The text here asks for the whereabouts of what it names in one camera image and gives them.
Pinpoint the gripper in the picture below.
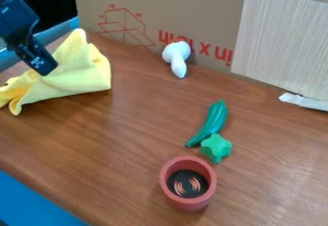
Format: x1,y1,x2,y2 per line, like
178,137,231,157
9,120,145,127
0,0,59,77

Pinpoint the yellow cloth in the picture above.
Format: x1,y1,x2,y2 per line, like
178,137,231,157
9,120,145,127
0,28,113,116

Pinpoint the white toy mushroom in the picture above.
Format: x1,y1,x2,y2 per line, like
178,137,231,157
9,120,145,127
159,40,193,79

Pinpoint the cardboard box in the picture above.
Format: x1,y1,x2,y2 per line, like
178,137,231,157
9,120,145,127
71,0,328,75

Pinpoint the green toy chili pepper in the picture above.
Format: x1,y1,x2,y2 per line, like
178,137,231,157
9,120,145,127
183,99,230,148

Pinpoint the red cup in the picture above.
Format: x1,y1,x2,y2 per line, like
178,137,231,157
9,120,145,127
157,155,219,213

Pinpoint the green star-shaped toy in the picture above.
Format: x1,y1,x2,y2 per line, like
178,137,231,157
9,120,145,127
199,133,234,166

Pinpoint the light wooden board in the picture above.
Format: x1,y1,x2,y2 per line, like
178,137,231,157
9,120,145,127
229,0,328,102

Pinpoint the white paper scrap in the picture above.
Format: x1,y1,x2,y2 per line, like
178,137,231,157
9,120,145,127
277,92,328,112

